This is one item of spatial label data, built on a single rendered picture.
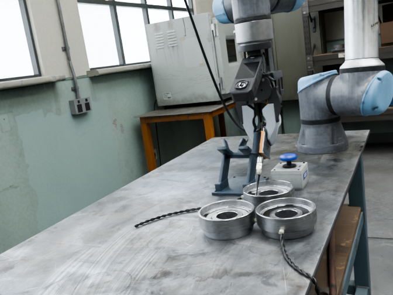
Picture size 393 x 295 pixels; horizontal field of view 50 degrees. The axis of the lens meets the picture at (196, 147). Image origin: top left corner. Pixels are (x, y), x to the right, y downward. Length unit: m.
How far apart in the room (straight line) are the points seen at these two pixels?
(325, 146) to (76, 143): 1.81
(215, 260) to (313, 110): 0.69
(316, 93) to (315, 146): 0.15
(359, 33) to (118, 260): 0.83
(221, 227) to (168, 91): 2.55
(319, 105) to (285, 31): 3.41
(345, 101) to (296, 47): 3.42
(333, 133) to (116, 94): 2.06
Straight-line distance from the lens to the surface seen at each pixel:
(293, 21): 4.63
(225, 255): 0.72
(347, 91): 1.21
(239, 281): 0.64
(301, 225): 0.74
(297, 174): 0.98
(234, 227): 0.75
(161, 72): 3.26
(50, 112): 2.61
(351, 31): 1.23
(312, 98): 1.27
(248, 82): 0.82
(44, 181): 2.56
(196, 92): 3.13
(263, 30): 0.87
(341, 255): 1.24
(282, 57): 4.66
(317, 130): 1.29
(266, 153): 0.89
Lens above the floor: 1.12
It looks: 12 degrees down
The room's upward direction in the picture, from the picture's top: 8 degrees counter-clockwise
